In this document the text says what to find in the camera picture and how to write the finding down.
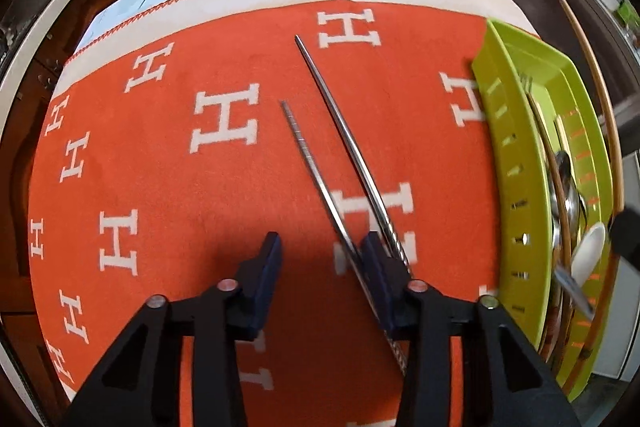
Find orange patterned blanket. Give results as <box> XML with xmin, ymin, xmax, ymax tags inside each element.
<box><xmin>27</xmin><ymin>0</ymin><xmax>543</xmax><ymax>427</ymax></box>

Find green plastic tray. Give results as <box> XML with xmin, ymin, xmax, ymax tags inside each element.
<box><xmin>471</xmin><ymin>19</ymin><xmax>615</xmax><ymax>400</ymax></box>

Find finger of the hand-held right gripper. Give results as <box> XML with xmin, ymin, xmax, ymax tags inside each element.
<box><xmin>610</xmin><ymin>204</ymin><xmax>640</xmax><ymax>265</ymax></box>

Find white ceramic spoon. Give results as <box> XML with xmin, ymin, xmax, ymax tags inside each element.
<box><xmin>570</xmin><ymin>223</ymin><xmax>607</xmax><ymax>284</ymax></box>

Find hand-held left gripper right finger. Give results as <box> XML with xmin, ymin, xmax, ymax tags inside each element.
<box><xmin>361</xmin><ymin>231</ymin><xmax>583</xmax><ymax>427</ymax></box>

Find brown wooden chopstick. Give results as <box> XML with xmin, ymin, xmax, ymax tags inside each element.
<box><xmin>559</xmin><ymin>0</ymin><xmax>625</xmax><ymax>214</ymax></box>

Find metal chopstick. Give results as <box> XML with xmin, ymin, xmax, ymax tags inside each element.
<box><xmin>280</xmin><ymin>101</ymin><xmax>407</xmax><ymax>375</ymax></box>
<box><xmin>294</xmin><ymin>35</ymin><xmax>413</xmax><ymax>275</ymax></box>

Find metal spoons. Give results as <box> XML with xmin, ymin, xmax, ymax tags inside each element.
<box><xmin>517</xmin><ymin>74</ymin><xmax>573</xmax><ymax>268</ymax></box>

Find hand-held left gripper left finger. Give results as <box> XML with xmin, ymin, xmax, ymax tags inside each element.
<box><xmin>60</xmin><ymin>232</ymin><xmax>284</xmax><ymax>427</ymax></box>

